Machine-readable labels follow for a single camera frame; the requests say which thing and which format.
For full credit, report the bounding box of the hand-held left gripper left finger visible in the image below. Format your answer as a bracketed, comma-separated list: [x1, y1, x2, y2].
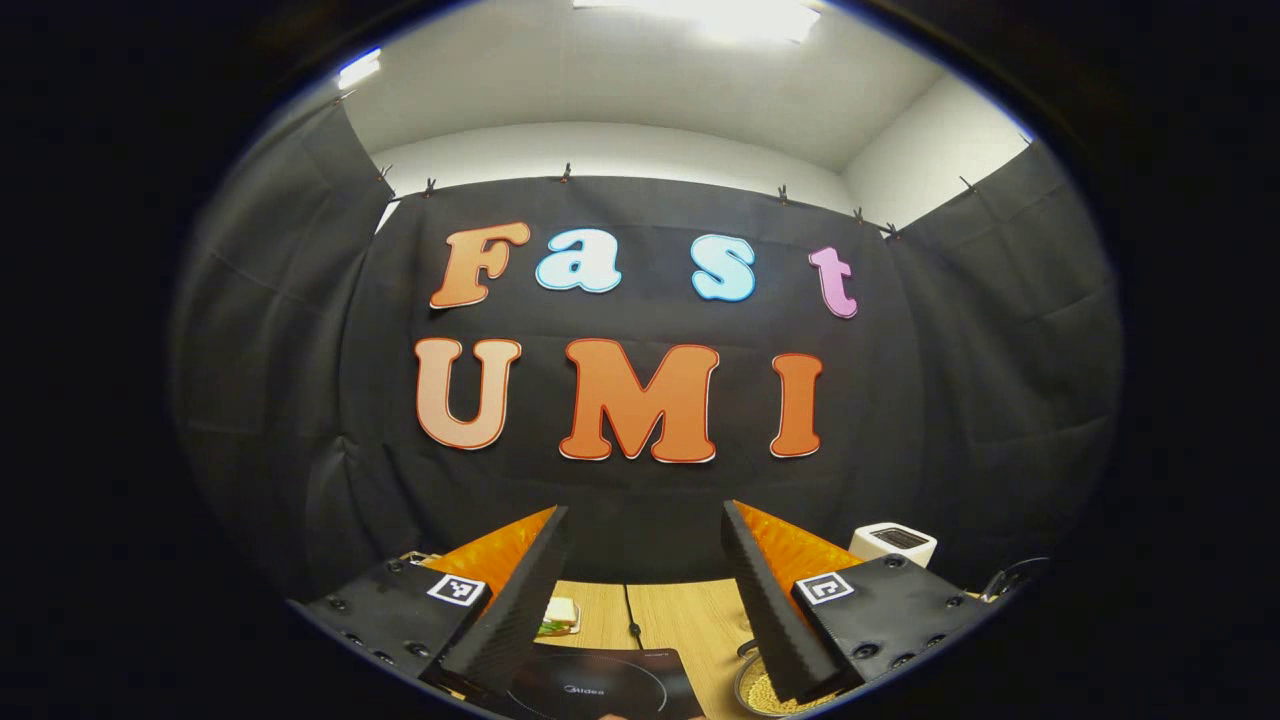
[290, 505, 571, 706]

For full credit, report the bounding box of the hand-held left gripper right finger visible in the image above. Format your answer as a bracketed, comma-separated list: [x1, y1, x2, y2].
[722, 500, 986, 704]

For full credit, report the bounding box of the stainless steel pot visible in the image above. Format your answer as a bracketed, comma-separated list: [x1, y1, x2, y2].
[733, 640, 851, 718]

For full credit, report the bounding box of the pile of yellow soybeans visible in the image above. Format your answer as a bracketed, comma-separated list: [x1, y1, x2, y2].
[748, 668, 836, 715]

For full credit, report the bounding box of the black induction cooktop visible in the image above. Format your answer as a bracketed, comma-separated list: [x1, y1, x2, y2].
[490, 645, 706, 720]

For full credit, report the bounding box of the white toaster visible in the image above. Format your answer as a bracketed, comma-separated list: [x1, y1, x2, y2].
[850, 522, 938, 569]

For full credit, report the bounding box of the row of black clips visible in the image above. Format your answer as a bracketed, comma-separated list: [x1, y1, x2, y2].
[335, 90, 1033, 241]

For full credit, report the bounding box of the small ceiling light panel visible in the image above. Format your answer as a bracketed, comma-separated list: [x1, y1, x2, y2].
[337, 48, 383, 91]

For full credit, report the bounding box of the large ceiling light panel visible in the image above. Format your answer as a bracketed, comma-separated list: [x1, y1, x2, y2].
[572, 0, 821, 44]

